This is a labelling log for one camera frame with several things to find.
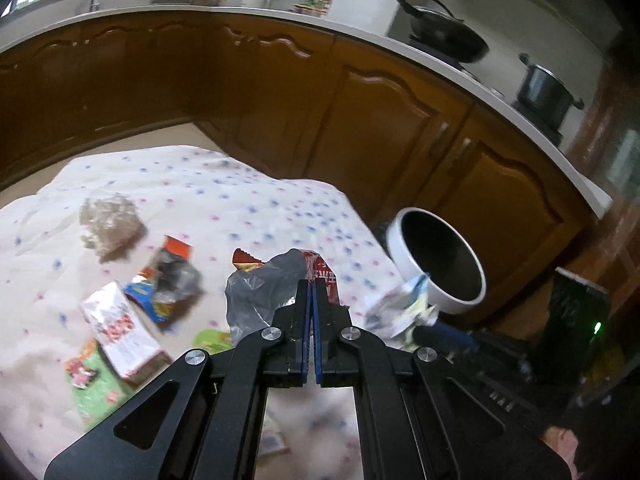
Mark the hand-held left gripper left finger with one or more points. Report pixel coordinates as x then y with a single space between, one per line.
304 360

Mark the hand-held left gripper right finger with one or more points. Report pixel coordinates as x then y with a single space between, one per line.
318 355

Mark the brown wooden kitchen cabinet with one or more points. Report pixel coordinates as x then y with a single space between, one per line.
375 125

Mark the white green wrapper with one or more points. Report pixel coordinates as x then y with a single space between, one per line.
395 310

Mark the dark steel cooking pot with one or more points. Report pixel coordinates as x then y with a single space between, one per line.
545 90

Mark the black gas stove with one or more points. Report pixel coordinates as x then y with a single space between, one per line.
537 120

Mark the white round trash bin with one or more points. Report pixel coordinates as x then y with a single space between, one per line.
440 255

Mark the small light green wrapper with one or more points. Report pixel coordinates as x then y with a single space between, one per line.
215 339

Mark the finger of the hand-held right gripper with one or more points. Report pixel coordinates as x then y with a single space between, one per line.
450 336

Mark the white kitchen countertop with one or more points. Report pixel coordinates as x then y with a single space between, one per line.
150 9

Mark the orange blue snack wrapper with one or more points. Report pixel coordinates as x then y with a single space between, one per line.
167 275

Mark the wooden door frame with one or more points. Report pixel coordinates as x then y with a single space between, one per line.
615 160

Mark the green red snack packet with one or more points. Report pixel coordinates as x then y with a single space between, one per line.
92 385

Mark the clear plastic bag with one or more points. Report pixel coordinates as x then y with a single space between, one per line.
110 225

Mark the floral white bedsheet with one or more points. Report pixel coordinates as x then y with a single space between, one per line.
225 200

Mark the group of condiment jars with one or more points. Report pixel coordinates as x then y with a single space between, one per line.
312 4

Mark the black wok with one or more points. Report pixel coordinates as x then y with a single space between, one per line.
450 35

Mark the red white paper carton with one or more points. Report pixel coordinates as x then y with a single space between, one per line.
120 330

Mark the red silver snack wrapper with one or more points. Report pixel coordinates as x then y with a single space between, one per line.
260 290

